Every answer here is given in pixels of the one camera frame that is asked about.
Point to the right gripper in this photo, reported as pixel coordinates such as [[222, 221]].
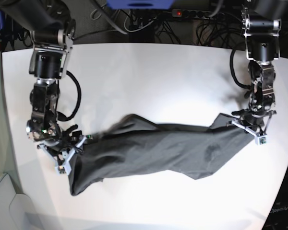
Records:
[[55, 146]]

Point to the black power strip red switch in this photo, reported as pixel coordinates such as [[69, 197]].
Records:
[[191, 14]]

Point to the blue box overhead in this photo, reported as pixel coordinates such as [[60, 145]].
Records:
[[140, 4]]

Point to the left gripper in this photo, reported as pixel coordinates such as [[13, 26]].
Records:
[[249, 119]]

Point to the grey bin at left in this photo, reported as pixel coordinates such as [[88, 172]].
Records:
[[17, 211]]

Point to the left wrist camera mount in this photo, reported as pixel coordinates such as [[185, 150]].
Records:
[[259, 133]]

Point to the dark grey t-shirt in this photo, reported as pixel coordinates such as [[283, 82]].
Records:
[[137, 146]]

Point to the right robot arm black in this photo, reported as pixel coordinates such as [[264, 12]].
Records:
[[51, 30]]

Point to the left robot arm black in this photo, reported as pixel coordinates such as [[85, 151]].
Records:
[[262, 23]]

